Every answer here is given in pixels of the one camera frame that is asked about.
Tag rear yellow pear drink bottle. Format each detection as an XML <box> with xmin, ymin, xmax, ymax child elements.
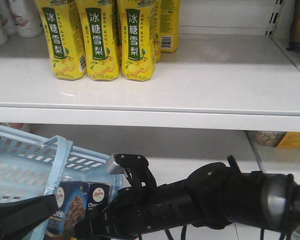
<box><xmin>154</xmin><ymin>0</ymin><xmax>181</xmax><ymax>63</ymax></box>

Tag middle yellow pear drink bottle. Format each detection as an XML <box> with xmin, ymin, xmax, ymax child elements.
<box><xmin>76</xmin><ymin>0</ymin><xmax>120</xmax><ymax>82</ymax></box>

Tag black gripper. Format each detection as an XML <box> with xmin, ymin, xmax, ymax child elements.
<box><xmin>73</xmin><ymin>165</ymin><xmax>203</xmax><ymax>240</ymax></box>

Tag yellow pear drink bottle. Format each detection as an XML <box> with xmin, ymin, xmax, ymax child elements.
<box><xmin>154</xmin><ymin>0</ymin><xmax>181</xmax><ymax>63</ymax></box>
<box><xmin>117</xmin><ymin>0</ymin><xmax>156</xmax><ymax>82</ymax></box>
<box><xmin>36</xmin><ymin>0</ymin><xmax>87</xmax><ymax>81</ymax></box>
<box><xmin>76</xmin><ymin>0</ymin><xmax>120</xmax><ymax>82</ymax></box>

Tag white peach drink bottles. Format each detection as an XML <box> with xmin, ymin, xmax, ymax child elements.
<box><xmin>0</xmin><ymin>0</ymin><xmax>43</xmax><ymax>47</ymax></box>

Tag dark blue cookie box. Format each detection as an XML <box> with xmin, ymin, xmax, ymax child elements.
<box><xmin>43</xmin><ymin>181</ymin><xmax>110</xmax><ymax>240</ymax></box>

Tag right yellow pear drink bottle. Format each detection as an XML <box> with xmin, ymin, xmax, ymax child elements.
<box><xmin>117</xmin><ymin>0</ymin><xmax>156</xmax><ymax>82</ymax></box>

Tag left yellow pear drink bottle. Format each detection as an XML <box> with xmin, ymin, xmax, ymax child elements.
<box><xmin>36</xmin><ymin>0</ymin><xmax>87</xmax><ymax>81</ymax></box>

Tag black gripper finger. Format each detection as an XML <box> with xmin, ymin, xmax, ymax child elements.
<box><xmin>0</xmin><ymin>194</ymin><xmax>59</xmax><ymax>240</ymax></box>

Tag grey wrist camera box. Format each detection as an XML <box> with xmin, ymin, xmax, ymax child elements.
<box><xmin>105</xmin><ymin>153</ymin><xmax>150</xmax><ymax>175</ymax></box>

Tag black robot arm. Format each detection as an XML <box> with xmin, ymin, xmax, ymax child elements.
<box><xmin>74</xmin><ymin>153</ymin><xmax>300</xmax><ymax>240</ymax></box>

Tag clear cookie tub yellow label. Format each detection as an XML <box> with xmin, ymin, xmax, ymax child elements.
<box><xmin>246</xmin><ymin>130</ymin><xmax>300</xmax><ymax>149</ymax></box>

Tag light blue plastic basket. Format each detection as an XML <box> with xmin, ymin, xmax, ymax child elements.
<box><xmin>0</xmin><ymin>125</ymin><xmax>123</xmax><ymax>240</ymax></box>

